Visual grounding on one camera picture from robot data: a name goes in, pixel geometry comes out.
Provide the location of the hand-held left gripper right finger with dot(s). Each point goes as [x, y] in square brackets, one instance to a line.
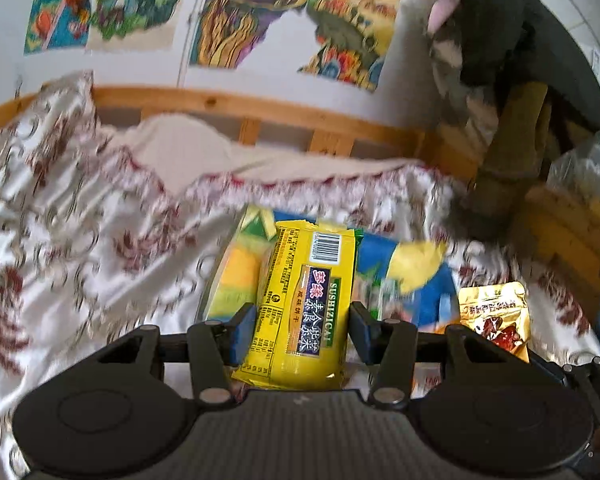
[362, 335]

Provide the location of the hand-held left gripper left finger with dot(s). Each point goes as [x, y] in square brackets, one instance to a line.
[242, 335]

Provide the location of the colourful printed box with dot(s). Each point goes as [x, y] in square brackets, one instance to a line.
[420, 290]

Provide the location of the yellow biscuit packet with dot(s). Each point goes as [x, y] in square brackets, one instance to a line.
[300, 260]

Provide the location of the gold foil snack packet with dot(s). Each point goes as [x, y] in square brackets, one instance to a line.
[490, 310]

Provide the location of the floral satin bedspread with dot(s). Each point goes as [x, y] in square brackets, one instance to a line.
[80, 260]

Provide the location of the beige blanket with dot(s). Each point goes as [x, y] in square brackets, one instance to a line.
[190, 150]

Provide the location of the clear plastic bag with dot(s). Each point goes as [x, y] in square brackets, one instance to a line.
[590, 170]

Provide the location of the olive hanging garment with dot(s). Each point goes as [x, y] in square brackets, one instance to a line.
[515, 150]

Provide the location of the grey patterned garment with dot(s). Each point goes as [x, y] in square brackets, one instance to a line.
[455, 60]

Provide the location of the pink cloth piece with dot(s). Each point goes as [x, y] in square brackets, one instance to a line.
[442, 10]

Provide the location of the dark hanging clothing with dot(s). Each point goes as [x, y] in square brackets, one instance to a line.
[505, 10]

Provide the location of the wooden bed frame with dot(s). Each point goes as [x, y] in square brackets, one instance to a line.
[230, 105]

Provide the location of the flame pattern wall poster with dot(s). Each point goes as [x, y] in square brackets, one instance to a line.
[240, 20]

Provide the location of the green cartoon wall poster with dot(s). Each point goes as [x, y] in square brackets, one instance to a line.
[140, 5]

